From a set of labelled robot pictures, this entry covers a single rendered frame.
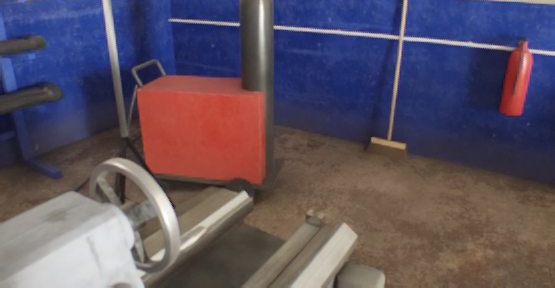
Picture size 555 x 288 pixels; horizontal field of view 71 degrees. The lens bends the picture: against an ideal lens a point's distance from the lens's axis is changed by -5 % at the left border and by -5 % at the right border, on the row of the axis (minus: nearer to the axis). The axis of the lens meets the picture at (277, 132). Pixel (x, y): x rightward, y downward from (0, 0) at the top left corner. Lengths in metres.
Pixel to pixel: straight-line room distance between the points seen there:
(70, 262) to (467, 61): 3.20
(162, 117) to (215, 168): 0.50
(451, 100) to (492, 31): 0.62
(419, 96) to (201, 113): 1.86
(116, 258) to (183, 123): 2.15
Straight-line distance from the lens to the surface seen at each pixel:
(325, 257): 1.05
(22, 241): 0.65
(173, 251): 0.72
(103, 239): 0.65
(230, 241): 1.29
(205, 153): 2.80
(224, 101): 2.61
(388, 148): 3.66
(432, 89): 3.57
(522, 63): 3.27
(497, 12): 3.42
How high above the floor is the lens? 1.50
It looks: 21 degrees down
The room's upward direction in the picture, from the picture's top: straight up
